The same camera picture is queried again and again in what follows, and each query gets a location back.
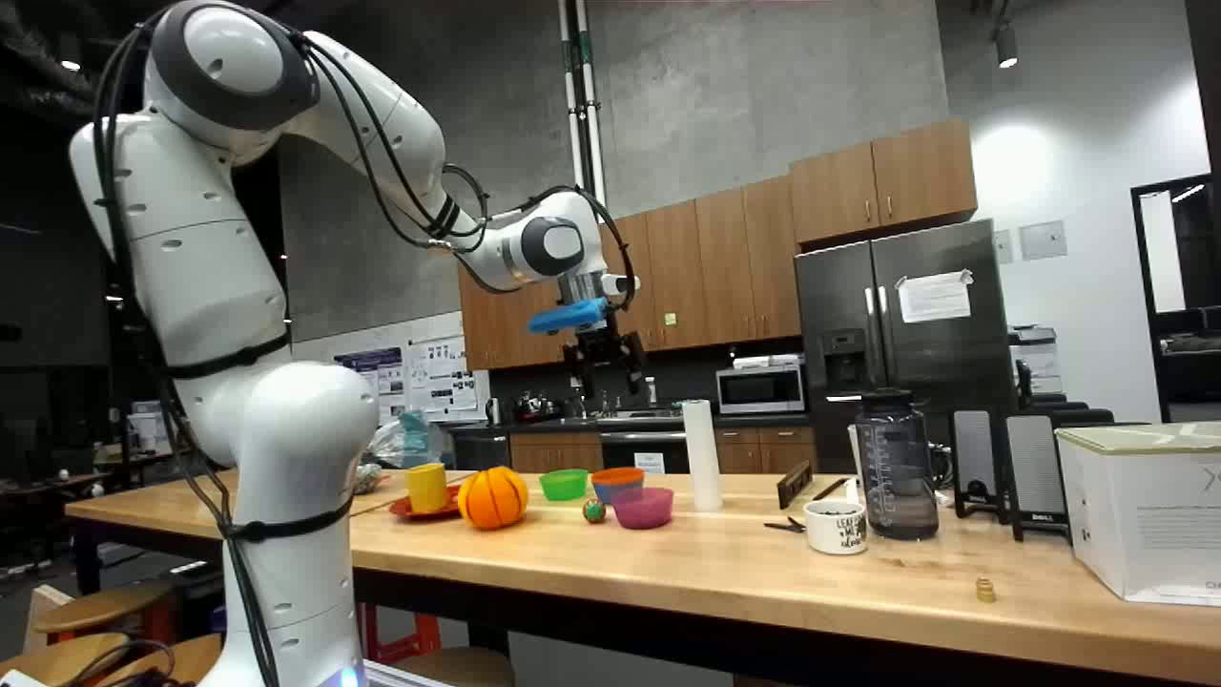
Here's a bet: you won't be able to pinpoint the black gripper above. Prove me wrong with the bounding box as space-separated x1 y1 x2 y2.
574 324 624 362

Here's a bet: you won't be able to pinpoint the white tissue roll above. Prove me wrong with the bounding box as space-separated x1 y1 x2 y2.
680 399 722 512

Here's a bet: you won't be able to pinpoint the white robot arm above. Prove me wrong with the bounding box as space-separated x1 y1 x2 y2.
67 0 633 687

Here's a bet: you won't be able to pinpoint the orange bowl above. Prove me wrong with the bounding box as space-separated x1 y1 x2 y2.
590 465 643 483

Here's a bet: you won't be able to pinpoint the wooden upper cabinets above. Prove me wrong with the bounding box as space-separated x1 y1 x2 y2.
452 119 980 375

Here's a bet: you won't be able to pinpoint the green bowl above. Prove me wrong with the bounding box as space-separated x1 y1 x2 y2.
539 468 586 503

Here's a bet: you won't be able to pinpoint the blue-grey bowl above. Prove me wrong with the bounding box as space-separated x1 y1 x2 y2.
595 483 637 503

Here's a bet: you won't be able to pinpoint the silver microwave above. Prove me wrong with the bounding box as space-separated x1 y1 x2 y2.
717 365 805 415

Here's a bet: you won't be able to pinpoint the small green ball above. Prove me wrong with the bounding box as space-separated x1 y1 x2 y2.
582 498 605 521

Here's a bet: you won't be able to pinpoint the pink bowl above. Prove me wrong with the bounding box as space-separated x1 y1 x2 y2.
611 488 670 531

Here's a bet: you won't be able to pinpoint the orange plush basketball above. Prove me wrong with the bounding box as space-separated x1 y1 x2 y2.
456 465 529 531

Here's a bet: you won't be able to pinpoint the yellow ribbed cup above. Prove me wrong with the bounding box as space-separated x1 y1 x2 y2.
405 463 451 516

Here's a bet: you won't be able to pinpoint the red plate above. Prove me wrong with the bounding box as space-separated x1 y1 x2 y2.
390 483 461 521

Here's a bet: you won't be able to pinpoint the white mug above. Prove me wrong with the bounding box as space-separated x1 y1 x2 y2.
805 498 866 557

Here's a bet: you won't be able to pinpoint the black refrigerator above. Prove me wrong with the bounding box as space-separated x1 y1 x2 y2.
794 221 1016 468

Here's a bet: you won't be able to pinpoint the dark glass jar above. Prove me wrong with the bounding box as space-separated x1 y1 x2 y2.
853 389 938 541

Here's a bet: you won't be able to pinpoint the white cardboard box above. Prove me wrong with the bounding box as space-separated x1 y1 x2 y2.
1056 421 1221 608

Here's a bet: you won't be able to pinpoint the wooden stool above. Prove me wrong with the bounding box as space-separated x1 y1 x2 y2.
34 585 179 641

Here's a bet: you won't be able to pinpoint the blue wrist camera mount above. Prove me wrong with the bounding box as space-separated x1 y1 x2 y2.
525 296 605 334

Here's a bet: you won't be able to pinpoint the black picture frame stand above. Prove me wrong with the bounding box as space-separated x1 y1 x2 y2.
948 409 1068 539

